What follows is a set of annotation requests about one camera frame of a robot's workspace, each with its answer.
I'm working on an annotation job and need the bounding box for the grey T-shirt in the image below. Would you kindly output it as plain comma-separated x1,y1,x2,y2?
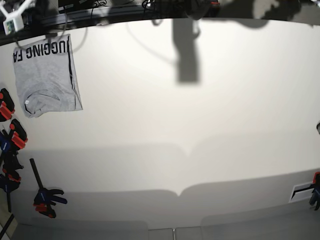
13,34,83,118

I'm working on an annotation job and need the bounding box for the blue orange bar clamp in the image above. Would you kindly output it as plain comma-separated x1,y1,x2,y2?
29,158,68,219

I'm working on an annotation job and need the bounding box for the orange black clamp lower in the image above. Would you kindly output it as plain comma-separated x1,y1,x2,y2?
9,118,28,151

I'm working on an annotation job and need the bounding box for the orange black clamp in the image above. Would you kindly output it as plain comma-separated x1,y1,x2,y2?
9,118,28,151
0,88,15,122

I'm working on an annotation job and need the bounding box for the orange black clamp upper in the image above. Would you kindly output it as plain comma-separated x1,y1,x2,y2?
0,88,15,122

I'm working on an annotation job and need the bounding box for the blue bar clamp left edge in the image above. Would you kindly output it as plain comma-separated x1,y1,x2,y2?
0,129,24,213

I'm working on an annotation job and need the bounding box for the white black label card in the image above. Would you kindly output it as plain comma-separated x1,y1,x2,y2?
289,182,314,203

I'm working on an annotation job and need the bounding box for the blue clamp right edge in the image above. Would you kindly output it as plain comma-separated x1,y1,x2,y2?
309,172,320,211

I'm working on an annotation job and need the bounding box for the black camera mount overhead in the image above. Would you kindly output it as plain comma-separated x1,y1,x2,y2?
141,0,221,20

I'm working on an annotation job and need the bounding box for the black camera cable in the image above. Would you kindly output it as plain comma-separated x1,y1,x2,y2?
14,4,70,48

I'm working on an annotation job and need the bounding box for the aluminium frame rail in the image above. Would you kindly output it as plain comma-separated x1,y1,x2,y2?
0,4,168,46

